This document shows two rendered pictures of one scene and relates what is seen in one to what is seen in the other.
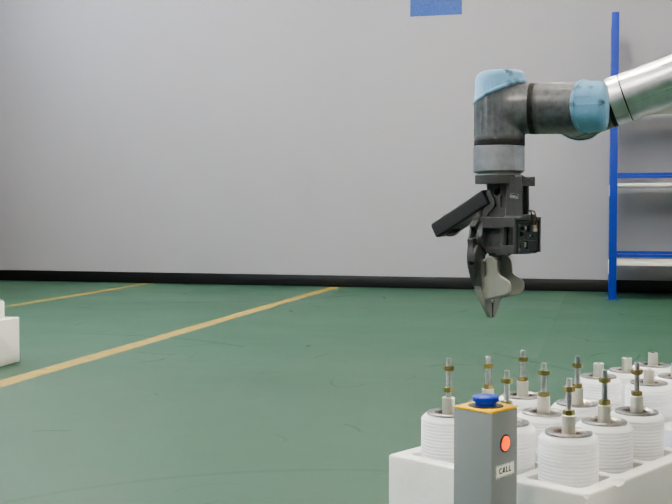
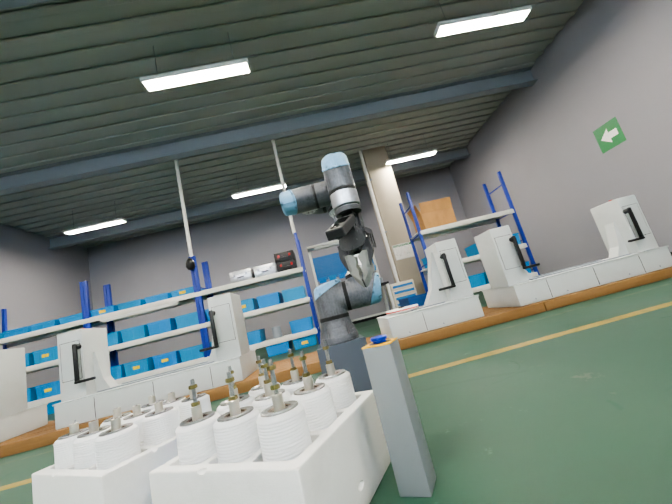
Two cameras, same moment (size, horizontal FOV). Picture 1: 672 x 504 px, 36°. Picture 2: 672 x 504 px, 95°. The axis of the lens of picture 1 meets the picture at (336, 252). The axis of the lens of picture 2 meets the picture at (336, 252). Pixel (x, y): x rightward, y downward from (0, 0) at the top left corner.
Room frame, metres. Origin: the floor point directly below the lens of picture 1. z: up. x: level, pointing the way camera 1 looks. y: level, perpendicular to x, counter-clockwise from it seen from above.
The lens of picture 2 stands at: (1.86, 0.48, 0.40)
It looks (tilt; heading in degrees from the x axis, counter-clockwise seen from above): 11 degrees up; 251
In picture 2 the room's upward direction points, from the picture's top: 14 degrees counter-clockwise
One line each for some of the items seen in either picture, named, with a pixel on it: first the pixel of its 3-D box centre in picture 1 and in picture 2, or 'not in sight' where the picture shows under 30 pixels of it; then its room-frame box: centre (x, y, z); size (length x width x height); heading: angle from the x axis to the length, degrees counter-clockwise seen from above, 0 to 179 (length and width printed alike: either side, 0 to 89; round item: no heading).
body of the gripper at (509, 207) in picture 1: (503, 216); (354, 230); (1.55, -0.25, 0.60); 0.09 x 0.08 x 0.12; 47
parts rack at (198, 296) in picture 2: not in sight; (154, 325); (3.32, -5.61, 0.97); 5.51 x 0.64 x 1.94; 166
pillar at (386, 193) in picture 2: not in sight; (394, 228); (-1.85, -5.82, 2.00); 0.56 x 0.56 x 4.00; 76
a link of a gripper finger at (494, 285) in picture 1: (494, 287); (369, 267); (1.54, -0.24, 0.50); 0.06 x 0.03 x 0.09; 47
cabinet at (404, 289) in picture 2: not in sight; (403, 299); (-1.20, -5.18, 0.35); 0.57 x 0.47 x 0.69; 76
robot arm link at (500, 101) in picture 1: (501, 108); (338, 176); (1.55, -0.25, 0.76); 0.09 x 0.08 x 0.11; 70
